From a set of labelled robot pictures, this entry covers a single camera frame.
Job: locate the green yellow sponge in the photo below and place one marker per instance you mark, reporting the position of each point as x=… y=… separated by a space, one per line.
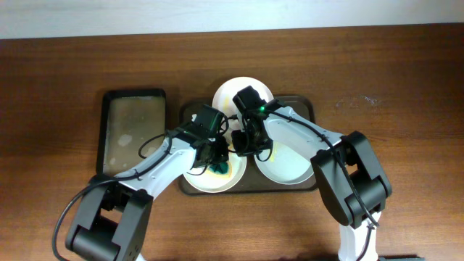
x=221 y=170

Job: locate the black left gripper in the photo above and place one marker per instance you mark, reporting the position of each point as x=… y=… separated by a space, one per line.
x=225 y=156

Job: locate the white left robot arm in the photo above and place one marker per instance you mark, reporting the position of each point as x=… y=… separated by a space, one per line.
x=113 y=212

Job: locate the large brown serving tray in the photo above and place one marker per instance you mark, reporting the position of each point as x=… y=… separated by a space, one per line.
x=254 y=181

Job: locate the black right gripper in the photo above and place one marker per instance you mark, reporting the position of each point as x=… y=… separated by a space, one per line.
x=242 y=149

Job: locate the pale green plate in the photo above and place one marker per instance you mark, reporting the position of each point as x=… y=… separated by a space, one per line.
x=283 y=165

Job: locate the small dark sponge tray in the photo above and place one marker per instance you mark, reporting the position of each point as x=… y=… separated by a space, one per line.
x=132 y=124

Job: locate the pinkish white plate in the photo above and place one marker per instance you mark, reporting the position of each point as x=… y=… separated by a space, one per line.
x=223 y=99

